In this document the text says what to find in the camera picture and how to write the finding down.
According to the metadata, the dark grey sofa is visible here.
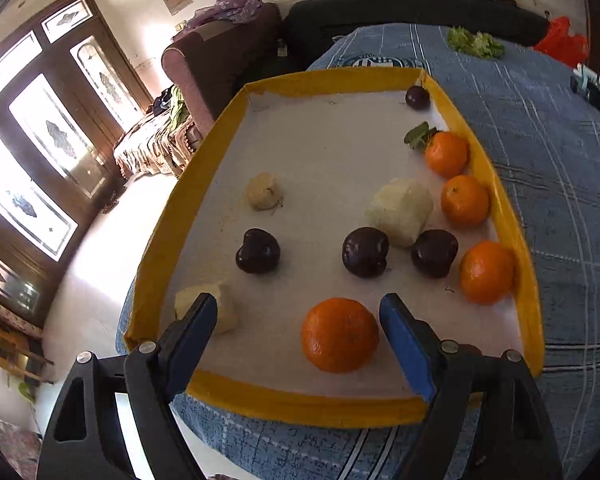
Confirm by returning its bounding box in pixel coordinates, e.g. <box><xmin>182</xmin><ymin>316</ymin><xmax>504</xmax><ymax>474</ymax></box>
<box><xmin>280</xmin><ymin>0</ymin><xmax>551</xmax><ymax>73</ymax></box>

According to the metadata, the red plastic bag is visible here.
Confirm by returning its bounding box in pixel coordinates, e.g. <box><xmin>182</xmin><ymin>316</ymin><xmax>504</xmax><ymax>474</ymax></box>
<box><xmin>532</xmin><ymin>16</ymin><xmax>591</xmax><ymax>63</ymax></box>

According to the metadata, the maroon armchair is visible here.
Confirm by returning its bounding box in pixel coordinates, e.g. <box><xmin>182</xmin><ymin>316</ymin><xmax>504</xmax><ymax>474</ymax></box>
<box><xmin>161</xmin><ymin>2</ymin><xmax>283</xmax><ymax>136</ymax></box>

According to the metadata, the green leaf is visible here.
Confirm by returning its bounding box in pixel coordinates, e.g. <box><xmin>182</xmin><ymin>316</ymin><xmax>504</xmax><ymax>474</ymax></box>
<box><xmin>404</xmin><ymin>121</ymin><xmax>438</xmax><ymax>152</ymax></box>

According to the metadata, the blue plaid blanket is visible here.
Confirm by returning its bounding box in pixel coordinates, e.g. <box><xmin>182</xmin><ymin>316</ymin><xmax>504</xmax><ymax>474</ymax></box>
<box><xmin>115</xmin><ymin>22</ymin><xmax>600</xmax><ymax>480</ymax></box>

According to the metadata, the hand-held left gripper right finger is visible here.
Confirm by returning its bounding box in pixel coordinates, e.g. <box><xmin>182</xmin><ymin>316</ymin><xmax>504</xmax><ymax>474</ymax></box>
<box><xmin>379</xmin><ymin>293</ymin><xmax>566</xmax><ymax>480</ymax></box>

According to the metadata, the yellow-rimmed white tray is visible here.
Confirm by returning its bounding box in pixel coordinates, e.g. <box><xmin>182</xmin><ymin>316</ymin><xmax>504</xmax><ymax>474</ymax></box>
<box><xmin>122</xmin><ymin>67</ymin><xmax>546</xmax><ymax>430</ymax></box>

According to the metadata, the wooden glass door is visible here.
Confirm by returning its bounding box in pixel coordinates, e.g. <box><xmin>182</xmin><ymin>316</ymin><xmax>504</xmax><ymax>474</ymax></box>
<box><xmin>0</xmin><ymin>0</ymin><xmax>156</xmax><ymax>331</ymax></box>

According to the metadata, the large white peeled chunk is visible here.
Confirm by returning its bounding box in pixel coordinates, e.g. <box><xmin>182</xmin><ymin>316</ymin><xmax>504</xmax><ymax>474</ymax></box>
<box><xmin>365</xmin><ymin>177</ymin><xmax>434</xmax><ymax>248</ymax></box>

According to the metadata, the small white peeled piece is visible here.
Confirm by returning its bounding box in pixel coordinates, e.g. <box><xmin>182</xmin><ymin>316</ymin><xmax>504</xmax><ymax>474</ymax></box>
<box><xmin>244</xmin><ymin>172</ymin><xmax>284</xmax><ymax>212</ymax></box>
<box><xmin>174</xmin><ymin>281</ymin><xmax>241</xmax><ymax>336</ymax></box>

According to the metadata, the patterned cover couch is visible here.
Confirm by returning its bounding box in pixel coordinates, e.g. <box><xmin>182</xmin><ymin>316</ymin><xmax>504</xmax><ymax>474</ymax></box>
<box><xmin>112</xmin><ymin>85</ymin><xmax>203</xmax><ymax>179</ymax></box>

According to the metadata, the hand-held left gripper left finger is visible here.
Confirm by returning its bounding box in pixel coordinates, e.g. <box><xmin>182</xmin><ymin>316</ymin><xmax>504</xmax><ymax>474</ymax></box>
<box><xmin>36</xmin><ymin>292</ymin><xmax>219</xmax><ymax>480</ymax></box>

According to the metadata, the small orange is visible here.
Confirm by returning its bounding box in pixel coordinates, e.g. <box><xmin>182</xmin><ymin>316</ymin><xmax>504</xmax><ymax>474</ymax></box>
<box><xmin>440</xmin><ymin>175</ymin><xmax>491</xmax><ymax>227</ymax></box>

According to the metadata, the green lettuce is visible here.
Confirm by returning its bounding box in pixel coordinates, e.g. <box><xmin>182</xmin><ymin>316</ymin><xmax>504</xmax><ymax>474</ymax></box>
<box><xmin>447</xmin><ymin>26</ymin><xmax>506</xmax><ymax>59</ymax></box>

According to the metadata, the purple cloth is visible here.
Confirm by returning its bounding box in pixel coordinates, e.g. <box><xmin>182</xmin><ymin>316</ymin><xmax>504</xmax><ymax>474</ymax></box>
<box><xmin>186</xmin><ymin>0</ymin><xmax>263</xmax><ymax>28</ymax></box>

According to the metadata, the orange with leaf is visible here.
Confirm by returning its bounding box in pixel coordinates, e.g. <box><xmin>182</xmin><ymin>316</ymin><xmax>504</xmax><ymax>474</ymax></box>
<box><xmin>424</xmin><ymin>131</ymin><xmax>470</xmax><ymax>178</ymax></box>

